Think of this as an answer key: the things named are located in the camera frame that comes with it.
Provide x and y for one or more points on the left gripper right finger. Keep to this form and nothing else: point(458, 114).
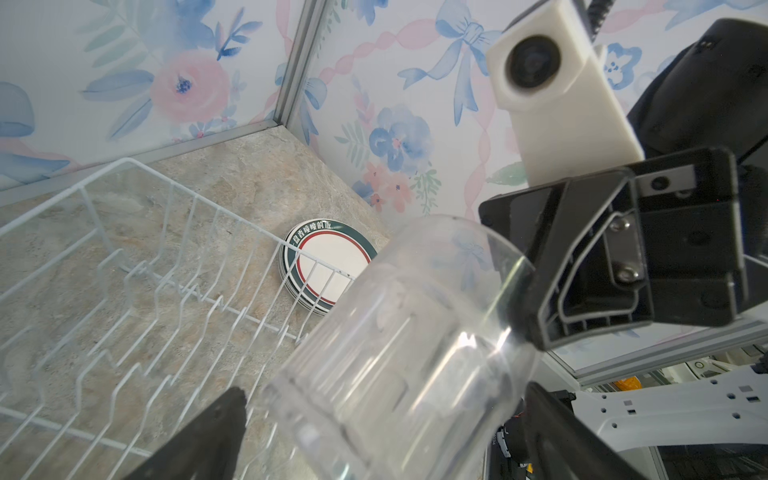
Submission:
point(561, 447)

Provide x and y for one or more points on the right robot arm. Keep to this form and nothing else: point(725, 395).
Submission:
point(714, 95)

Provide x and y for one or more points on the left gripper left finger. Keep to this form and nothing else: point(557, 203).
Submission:
point(207, 448)

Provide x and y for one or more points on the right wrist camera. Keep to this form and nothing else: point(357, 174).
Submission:
point(547, 74)

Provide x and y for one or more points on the white wire dish rack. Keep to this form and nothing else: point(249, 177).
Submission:
point(130, 303)

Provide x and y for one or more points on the clear glass cup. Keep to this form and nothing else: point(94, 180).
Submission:
point(419, 362)

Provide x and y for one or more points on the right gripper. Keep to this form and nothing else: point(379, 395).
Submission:
point(658, 241)

